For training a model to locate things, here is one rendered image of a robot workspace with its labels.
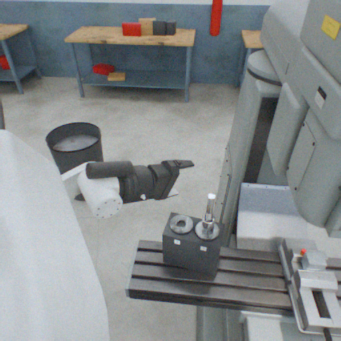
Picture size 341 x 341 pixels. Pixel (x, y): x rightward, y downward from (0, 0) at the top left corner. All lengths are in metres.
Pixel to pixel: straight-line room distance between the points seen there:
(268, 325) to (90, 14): 4.82
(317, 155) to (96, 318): 0.64
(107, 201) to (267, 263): 0.89
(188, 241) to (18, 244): 0.87
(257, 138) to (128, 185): 0.72
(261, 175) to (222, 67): 3.91
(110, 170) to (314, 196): 0.52
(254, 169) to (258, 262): 0.40
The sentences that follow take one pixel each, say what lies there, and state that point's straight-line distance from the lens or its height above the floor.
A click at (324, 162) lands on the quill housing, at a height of 1.54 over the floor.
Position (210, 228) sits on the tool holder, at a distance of 1.03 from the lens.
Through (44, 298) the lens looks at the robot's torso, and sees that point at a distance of 0.19.
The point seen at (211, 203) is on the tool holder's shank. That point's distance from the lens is 0.95.
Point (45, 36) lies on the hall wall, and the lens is 5.63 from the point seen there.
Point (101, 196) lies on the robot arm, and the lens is 0.57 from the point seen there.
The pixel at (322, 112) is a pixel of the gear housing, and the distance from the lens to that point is 0.70.
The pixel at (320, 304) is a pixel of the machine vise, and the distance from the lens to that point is 1.19.
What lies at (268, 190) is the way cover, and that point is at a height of 1.05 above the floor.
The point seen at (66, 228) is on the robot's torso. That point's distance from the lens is 0.25.
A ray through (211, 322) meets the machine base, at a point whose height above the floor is 0.20.
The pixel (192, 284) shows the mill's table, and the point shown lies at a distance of 1.20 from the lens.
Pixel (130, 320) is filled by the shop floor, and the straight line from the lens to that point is 2.12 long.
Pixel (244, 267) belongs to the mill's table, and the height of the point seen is 0.92.
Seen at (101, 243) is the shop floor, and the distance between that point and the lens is 2.47.
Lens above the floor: 1.95
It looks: 40 degrees down
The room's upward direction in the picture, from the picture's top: straight up
